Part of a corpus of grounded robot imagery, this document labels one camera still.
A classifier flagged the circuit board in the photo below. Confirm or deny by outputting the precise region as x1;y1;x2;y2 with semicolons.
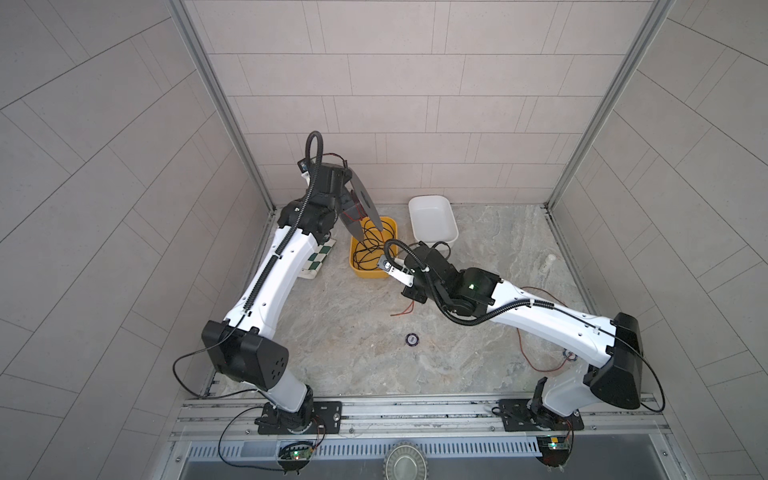
277;441;315;464
536;436;572;460

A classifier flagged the black cable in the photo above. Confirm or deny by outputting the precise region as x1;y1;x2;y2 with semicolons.
352;219;398;271

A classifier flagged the green white checkerboard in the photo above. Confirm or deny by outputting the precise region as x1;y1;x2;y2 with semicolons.
299;238;336;280

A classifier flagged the right circuit board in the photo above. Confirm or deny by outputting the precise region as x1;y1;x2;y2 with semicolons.
536;436;572;460

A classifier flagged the left circuit board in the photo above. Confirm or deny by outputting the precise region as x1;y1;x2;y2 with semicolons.
277;441;315;464

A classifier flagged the round grey vent disc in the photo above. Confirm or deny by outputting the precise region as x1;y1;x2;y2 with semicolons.
383;442;428;480

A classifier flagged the white plastic tray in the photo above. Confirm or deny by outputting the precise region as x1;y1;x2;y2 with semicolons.
408;195;459;246

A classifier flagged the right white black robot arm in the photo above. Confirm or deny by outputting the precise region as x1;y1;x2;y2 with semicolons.
378;239;653;431

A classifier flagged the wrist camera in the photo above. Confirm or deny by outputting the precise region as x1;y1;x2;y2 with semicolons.
377;256;414;287
297;159;352;196

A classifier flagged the grey cable spool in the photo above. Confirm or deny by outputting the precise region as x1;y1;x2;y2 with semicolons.
340;168;383;242

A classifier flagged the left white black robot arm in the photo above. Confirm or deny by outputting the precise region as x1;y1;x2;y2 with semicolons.
201;131;381;434

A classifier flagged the red cable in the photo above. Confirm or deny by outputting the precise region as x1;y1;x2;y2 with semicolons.
353;200;578;374

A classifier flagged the yellow plastic tray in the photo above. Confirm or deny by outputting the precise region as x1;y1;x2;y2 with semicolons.
349;216;398;279

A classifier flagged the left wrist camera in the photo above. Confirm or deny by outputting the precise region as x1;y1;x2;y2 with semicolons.
297;159;352;196

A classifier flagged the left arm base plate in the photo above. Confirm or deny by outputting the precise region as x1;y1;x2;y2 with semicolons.
254;401;342;435

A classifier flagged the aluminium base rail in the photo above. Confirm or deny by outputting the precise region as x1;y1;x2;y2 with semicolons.
169;394;671;441

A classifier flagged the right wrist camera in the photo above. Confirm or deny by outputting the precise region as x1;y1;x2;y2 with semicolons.
377;256;414;287

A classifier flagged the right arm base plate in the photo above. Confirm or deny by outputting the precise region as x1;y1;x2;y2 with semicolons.
491;399;584;433

